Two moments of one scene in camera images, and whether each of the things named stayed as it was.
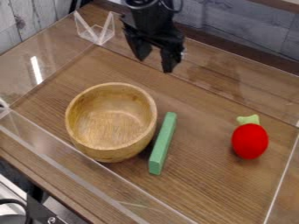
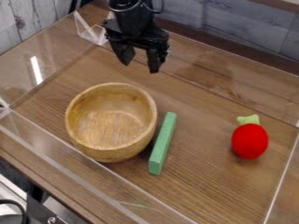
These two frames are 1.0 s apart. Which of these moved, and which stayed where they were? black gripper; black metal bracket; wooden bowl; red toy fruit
Moved: black gripper
Stayed: red toy fruit; black metal bracket; wooden bowl
